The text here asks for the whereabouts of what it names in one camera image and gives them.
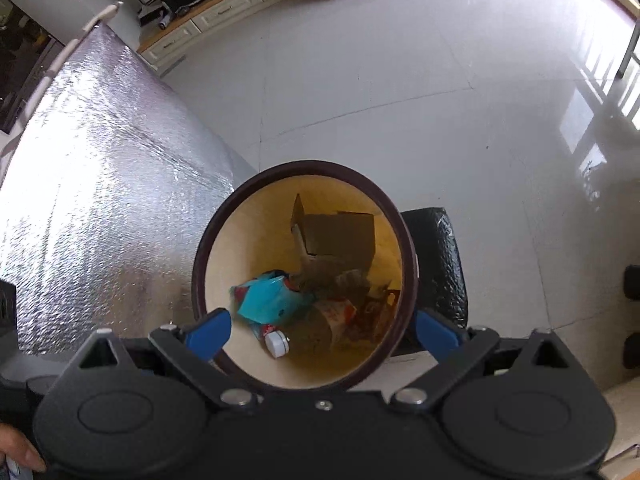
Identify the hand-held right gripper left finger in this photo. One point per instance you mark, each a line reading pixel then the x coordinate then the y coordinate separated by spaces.
pixel 210 332

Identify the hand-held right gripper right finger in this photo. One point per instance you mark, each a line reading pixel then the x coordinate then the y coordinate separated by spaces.
pixel 437 332

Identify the red wrapper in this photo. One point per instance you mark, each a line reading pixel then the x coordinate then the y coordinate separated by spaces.
pixel 377 310

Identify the blue white snack bag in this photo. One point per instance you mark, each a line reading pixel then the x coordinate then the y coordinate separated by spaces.
pixel 270 300

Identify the round brown-rimmed trash bin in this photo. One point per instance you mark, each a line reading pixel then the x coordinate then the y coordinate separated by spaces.
pixel 230 240

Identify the clear plastic bottle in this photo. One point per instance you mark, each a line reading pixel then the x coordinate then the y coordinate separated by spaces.
pixel 305 332

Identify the brown cardboard box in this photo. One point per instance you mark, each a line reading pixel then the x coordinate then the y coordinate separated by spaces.
pixel 340 235

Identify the person's left hand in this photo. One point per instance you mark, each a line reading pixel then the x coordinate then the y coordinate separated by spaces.
pixel 17 447

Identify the black plastic bag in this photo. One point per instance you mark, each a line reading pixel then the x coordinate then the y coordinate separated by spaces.
pixel 440 260

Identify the silver foil mat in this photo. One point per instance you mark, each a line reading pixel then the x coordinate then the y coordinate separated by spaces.
pixel 110 185

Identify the dark round object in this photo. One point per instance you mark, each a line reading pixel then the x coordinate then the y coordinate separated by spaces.
pixel 632 282

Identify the wooden drawer cabinet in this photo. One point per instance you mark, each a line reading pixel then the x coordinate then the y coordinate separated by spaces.
pixel 225 15

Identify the grey metal table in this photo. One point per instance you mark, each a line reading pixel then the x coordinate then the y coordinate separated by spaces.
pixel 629 52

